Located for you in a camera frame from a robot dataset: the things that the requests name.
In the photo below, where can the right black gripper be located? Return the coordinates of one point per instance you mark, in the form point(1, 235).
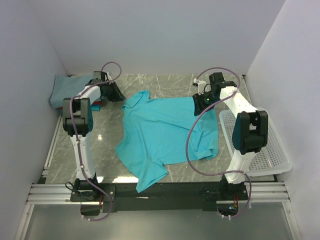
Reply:
point(198, 99)

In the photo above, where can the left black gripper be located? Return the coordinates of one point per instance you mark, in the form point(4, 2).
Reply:
point(117, 96)

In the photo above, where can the turquoise polo shirt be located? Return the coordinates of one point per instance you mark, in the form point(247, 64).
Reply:
point(163, 131)

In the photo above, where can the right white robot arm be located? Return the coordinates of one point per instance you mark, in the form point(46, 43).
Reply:
point(250, 132)

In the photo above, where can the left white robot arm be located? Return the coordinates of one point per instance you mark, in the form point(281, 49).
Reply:
point(78, 123)

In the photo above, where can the folded red t shirt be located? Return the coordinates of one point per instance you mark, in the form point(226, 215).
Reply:
point(98, 103)

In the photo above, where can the folded teal t shirt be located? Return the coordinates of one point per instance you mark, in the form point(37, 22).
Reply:
point(94, 107)

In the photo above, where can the folded grey-blue t shirt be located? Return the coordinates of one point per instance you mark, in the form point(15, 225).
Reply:
point(67, 87)

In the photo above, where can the white plastic basket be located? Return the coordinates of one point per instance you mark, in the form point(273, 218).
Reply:
point(271, 160)

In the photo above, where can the black base beam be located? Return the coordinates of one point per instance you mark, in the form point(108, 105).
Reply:
point(160, 196)

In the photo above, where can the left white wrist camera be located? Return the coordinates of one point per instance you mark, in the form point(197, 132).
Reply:
point(107, 76)

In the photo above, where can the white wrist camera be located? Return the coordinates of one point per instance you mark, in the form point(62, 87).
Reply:
point(107, 76)
point(200, 84)

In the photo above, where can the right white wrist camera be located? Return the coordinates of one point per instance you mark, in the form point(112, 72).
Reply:
point(200, 84)

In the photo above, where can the aluminium frame rail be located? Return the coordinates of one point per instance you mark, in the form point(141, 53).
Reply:
point(58, 194)

